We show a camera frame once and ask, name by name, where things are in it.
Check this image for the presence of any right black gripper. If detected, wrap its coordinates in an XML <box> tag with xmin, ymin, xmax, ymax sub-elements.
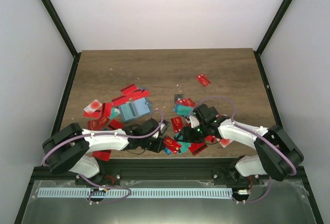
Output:
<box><xmin>178</xmin><ymin>123</ymin><xmax>209</xmax><ymax>144</ymax></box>

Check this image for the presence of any red card black stripe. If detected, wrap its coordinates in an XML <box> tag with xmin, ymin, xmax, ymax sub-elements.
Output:
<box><xmin>92</xmin><ymin>150</ymin><xmax>111</xmax><ymax>161</ymax></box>
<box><xmin>188</xmin><ymin>143</ymin><xmax>208</xmax><ymax>156</ymax></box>

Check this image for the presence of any teal VIP card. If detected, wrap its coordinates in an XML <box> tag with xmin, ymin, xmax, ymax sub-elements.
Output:
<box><xmin>173</xmin><ymin>104</ymin><xmax>194</xmax><ymax>116</ymax></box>

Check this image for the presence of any blue leather card holder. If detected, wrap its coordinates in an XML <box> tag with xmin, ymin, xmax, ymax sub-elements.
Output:
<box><xmin>118</xmin><ymin>98</ymin><xmax>152</xmax><ymax>123</ymax></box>

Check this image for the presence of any lone red card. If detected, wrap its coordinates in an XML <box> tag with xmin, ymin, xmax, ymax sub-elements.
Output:
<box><xmin>195</xmin><ymin>74</ymin><xmax>211</xmax><ymax>87</ymax></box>

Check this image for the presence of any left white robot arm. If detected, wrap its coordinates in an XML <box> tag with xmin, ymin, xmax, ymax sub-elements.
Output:
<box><xmin>42</xmin><ymin>118</ymin><xmax>166</xmax><ymax>185</ymax></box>

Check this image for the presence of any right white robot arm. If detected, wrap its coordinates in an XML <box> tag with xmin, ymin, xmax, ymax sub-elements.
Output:
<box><xmin>179</xmin><ymin>104</ymin><xmax>304</xmax><ymax>184</ymax></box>

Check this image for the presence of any red VIP card front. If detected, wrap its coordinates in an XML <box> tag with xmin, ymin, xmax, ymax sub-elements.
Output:
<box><xmin>163</xmin><ymin>135</ymin><xmax>182</xmax><ymax>154</ymax></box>

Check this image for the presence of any red vip card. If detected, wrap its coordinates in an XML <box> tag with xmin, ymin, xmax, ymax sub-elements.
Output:
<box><xmin>163</xmin><ymin>135</ymin><xmax>182</xmax><ymax>154</ymax></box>
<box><xmin>176</xmin><ymin>98</ymin><xmax>196</xmax><ymax>107</ymax></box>

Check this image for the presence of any white red circle card right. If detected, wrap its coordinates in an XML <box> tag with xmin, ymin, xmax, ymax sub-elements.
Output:
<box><xmin>219</xmin><ymin>139</ymin><xmax>233</xmax><ymax>148</ymax></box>

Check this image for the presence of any white red circle card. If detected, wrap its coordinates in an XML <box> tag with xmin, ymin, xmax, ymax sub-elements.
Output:
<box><xmin>219</xmin><ymin>139</ymin><xmax>233</xmax><ymax>148</ymax></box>
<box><xmin>84</xmin><ymin>99</ymin><xmax>102</xmax><ymax>114</ymax></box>

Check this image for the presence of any red chip card upright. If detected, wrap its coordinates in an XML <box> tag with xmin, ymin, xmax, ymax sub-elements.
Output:
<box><xmin>171</xmin><ymin>116</ymin><xmax>184</xmax><ymax>133</ymax></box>

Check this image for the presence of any red VIP card centre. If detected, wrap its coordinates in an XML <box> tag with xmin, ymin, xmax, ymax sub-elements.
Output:
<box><xmin>176</xmin><ymin>98</ymin><xmax>196</xmax><ymax>107</ymax></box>

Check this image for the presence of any red card black stripe front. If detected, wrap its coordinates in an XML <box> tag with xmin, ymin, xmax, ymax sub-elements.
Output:
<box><xmin>92</xmin><ymin>150</ymin><xmax>111</xmax><ymax>161</ymax></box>

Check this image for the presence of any red cards top left pile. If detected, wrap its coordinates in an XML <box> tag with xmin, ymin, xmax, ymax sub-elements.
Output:
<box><xmin>111</xmin><ymin>84</ymin><xmax>150</xmax><ymax>107</ymax></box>

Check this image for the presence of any white red circle card left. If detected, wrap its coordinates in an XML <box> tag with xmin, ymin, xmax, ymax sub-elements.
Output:
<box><xmin>84</xmin><ymin>99</ymin><xmax>102</xmax><ymax>114</ymax></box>

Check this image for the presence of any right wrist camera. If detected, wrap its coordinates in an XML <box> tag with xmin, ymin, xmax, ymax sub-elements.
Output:
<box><xmin>188</xmin><ymin>115</ymin><xmax>200</xmax><ymax>128</ymax></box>

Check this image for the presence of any black aluminium frame rail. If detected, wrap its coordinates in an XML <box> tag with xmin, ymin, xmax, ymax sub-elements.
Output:
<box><xmin>33</xmin><ymin>158</ymin><xmax>305</xmax><ymax>183</ymax></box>

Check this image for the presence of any light blue slotted cable duct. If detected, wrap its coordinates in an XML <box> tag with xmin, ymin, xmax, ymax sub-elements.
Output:
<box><xmin>37</xmin><ymin>187</ymin><xmax>233</xmax><ymax>199</ymax></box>

